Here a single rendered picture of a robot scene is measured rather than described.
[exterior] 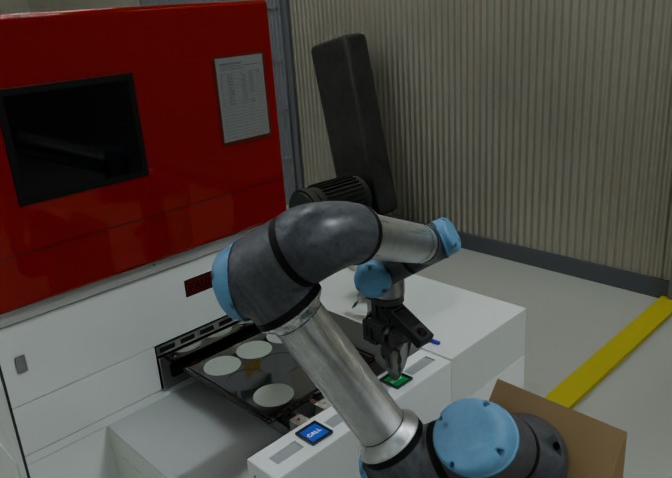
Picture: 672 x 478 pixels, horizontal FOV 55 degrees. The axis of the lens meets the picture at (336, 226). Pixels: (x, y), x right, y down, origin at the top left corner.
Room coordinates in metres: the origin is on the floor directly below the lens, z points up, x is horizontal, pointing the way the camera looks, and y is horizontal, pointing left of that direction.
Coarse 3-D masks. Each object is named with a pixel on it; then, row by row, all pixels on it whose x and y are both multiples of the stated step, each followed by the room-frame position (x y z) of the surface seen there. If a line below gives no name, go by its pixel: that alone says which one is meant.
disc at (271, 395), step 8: (272, 384) 1.42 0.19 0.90; (280, 384) 1.42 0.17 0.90; (256, 392) 1.39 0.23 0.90; (264, 392) 1.39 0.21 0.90; (272, 392) 1.39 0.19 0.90; (280, 392) 1.38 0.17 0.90; (288, 392) 1.38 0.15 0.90; (256, 400) 1.36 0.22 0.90; (264, 400) 1.35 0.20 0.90; (272, 400) 1.35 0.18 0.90; (280, 400) 1.35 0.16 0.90; (288, 400) 1.35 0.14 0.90
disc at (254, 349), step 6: (252, 342) 1.65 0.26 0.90; (258, 342) 1.65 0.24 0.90; (264, 342) 1.64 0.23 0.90; (240, 348) 1.62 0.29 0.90; (246, 348) 1.62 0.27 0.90; (252, 348) 1.61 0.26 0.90; (258, 348) 1.61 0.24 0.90; (264, 348) 1.61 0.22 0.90; (270, 348) 1.61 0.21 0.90; (240, 354) 1.59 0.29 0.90; (246, 354) 1.58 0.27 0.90; (252, 354) 1.58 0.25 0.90; (258, 354) 1.58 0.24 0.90; (264, 354) 1.58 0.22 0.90
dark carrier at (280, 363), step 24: (264, 336) 1.68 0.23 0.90; (240, 360) 1.55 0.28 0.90; (264, 360) 1.54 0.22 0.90; (288, 360) 1.54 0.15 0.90; (216, 384) 1.44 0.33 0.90; (240, 384) 1.43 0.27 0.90; (264, 384) 1.42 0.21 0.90; (288, 384) 1.42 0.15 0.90; (312, 384) 1.41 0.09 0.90; (264, 408) 1.32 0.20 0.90
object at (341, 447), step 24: (408, 360) 1.39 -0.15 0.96; (432, 360) 1.39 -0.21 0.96; (384, 384) 1.29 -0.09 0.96; (408, 384) 1.29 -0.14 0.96; (432, 384) 1.32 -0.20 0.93; (408, 408) 1.26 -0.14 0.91; (432, 408) 1.32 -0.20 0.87; (336, 432) 1.13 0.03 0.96; (264, 456) 1.07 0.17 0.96; (288, 456) 1.07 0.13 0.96; (312, 456) 1.06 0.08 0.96; (336, 456) 1.10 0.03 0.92
